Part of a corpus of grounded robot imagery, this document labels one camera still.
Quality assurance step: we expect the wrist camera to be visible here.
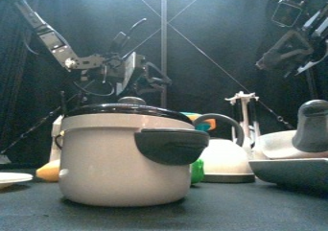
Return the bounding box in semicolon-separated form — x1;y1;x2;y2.
109;31;133;53
271;0;307;29

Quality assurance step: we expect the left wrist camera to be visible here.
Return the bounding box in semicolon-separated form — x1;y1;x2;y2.
109;31;133;53

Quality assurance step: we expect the yellow orange toy fruit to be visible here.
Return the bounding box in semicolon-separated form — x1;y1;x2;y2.
35;158;62;183

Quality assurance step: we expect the dark round bowl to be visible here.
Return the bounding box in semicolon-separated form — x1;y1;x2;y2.
66;96;195;126

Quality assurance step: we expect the white round plate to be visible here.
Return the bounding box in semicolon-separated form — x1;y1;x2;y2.
0;172;35;190

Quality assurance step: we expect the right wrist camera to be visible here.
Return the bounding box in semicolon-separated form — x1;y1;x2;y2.
271;0;307;29

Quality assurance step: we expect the white toy carton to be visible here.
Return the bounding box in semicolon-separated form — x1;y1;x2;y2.
49;114;66;163

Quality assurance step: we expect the grey vertical frame pole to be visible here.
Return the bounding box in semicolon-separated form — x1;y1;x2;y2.
161;0;169;108

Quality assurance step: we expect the white toy pot grey handle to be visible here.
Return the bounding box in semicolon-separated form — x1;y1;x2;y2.
57;113;212;208

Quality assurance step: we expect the green toy vegetable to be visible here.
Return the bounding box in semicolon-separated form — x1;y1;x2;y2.
191;157;207;185

